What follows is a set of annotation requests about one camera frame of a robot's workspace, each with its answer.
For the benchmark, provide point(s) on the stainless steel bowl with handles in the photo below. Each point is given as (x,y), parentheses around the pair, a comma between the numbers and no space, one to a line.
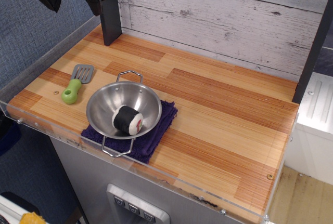
(128,90)

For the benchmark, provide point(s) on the plush sushi roll toy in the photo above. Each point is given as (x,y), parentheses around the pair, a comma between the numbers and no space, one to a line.
(127,120)

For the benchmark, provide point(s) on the dark blue towel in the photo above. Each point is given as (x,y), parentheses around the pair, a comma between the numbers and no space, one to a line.
(145,145)

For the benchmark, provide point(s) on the silver dispenser button panel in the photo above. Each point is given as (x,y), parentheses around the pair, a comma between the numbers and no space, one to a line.
(128,208)

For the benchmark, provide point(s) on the dark grey right post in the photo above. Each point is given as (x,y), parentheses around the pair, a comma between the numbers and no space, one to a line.
(323,7)

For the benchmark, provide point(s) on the clear acrylic guard rail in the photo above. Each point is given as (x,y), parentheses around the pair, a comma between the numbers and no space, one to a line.
(226,144)

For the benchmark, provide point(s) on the yellow object at corner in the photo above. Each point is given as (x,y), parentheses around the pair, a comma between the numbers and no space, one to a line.
(32,218)

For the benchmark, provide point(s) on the dark grey left post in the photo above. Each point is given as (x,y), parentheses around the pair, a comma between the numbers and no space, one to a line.
(110,21)

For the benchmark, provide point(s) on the grey toy fridge cabinet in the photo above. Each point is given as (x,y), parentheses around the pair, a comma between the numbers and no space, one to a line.
(89,175)

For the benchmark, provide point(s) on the green handled grey spatula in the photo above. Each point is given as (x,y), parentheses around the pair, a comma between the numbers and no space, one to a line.
(82,74)

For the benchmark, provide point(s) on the dark grey post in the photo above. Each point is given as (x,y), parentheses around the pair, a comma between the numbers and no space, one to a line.
(110,21)
(323,7)

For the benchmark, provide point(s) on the white side cabinet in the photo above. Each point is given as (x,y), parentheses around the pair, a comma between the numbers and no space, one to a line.
(310,148)

